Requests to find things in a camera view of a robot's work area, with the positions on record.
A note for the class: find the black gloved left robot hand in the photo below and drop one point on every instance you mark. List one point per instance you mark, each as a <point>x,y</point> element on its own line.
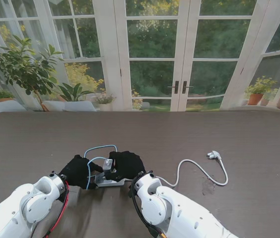
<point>78,171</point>

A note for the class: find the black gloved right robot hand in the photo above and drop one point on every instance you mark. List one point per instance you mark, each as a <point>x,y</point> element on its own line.
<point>127,166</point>

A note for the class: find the grey USB wall charger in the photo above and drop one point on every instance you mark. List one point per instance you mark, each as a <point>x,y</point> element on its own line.
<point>108,165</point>

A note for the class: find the white power strip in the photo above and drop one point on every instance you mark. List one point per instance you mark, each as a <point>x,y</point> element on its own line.
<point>111,183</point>

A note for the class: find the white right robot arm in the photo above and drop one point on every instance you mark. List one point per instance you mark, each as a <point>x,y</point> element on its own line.
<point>169,208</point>

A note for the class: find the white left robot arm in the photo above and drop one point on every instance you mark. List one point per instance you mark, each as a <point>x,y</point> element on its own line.
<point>23,208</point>

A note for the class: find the printed garden window backdrop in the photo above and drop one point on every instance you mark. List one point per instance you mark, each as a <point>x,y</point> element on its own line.
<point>155,49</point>

